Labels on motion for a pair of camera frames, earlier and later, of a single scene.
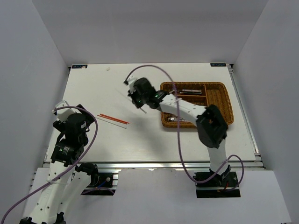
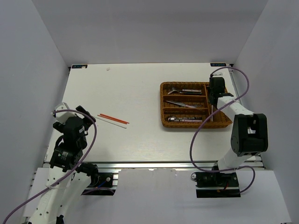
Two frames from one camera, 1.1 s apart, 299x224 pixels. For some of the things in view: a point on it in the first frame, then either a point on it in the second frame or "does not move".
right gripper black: (138, 105) -> (209, 91)
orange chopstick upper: (113, 117) does not move
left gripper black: (60, 125) does not move
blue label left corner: (79, 66) does not move
